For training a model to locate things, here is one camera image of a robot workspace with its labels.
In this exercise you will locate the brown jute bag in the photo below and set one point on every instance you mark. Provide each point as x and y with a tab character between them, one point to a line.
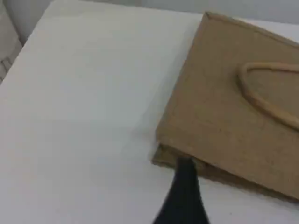
210	93

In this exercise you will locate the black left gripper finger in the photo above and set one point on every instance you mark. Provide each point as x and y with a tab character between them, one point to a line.
181	198

